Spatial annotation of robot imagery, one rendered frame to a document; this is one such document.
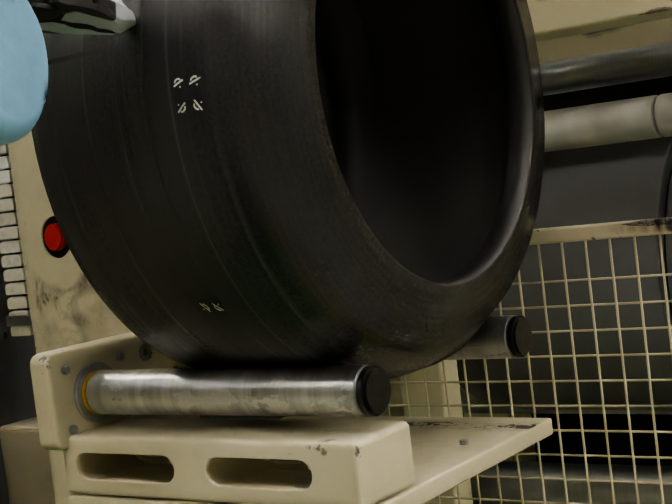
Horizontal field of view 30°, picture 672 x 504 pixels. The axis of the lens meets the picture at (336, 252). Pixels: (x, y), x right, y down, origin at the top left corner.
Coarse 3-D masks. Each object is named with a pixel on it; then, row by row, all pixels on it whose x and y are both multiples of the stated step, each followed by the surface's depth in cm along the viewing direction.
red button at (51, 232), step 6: (48, 228) 136; (54, 228) 136; (48, 234) 136; (54, 234) 136; (60, 234) 135; (48, 240) 137; (54, 240) 136; (60, 240) 135; (48, 246) 137; (54, 246) 136; (60, 246) 136
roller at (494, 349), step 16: (496, 320) 131; (512, 320) 130; (480, 336) 131; (496, 336) 130; (512, 336) 129; (528, 336) 131; (464, 352) 133; (480, 352) 132; (496, 352) 131; (512, 352) 130
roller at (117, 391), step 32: (96, 384) 125; (128, 384) 122; (160, 384) 120; (192, 384) 117; (224, 384) 115; (256, 384) 113; (288, 384) 111; (320, 384) 109; (352, 384) 107; (384, 384) 109; (352, 416) 109
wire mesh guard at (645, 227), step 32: (608, 224) 143; (640, 224) 141; (544, 288) 150; (640, 288) 143; (576, 384) 148; (448, 416) 159; (512, 416) 154; (608, 448) 147; (576, 480) 150; (608, 480) 148
